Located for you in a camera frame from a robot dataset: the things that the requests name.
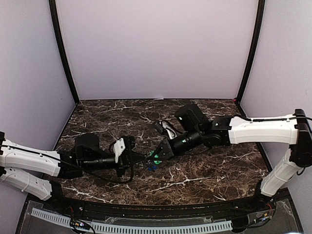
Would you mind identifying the green key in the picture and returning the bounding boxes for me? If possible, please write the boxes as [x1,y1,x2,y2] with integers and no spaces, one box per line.
[149,151,162,165]

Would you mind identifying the black disc with keyrings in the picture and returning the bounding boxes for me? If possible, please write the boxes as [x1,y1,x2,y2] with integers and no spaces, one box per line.
[143,155,154,166]

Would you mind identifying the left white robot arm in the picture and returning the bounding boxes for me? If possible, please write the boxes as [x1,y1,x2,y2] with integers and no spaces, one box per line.
[0,132,145,213]

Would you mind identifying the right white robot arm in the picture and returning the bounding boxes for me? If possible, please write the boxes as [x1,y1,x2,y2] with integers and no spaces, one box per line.
[149,104,312,212]

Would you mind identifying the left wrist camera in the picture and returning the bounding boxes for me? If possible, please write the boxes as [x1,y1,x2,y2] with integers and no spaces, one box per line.
[113,136,136,163]

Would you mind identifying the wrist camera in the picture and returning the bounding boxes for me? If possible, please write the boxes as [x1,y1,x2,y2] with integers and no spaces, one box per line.
[153,120,182,139]
[113,136,136,163]

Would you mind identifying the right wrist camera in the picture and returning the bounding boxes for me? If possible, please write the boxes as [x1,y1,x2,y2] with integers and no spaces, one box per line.
[153,120,182,139]

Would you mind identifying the black front rail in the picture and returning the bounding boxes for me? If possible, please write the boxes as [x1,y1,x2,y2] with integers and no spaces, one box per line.
[63,197,252,217]

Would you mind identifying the white slotted cable duct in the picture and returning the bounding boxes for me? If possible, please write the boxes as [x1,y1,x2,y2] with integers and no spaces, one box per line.
[31,208,233,234]

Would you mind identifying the right black frame post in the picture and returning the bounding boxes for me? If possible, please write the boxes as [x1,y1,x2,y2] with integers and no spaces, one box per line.
[235,0,266,105]

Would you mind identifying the black frame post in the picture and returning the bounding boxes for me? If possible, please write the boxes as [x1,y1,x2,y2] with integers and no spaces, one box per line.
[48,0,80,105]
[235,0,266,105]

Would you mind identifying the left black frame post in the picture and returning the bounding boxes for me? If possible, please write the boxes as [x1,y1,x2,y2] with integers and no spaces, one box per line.
[48,0,80,105]

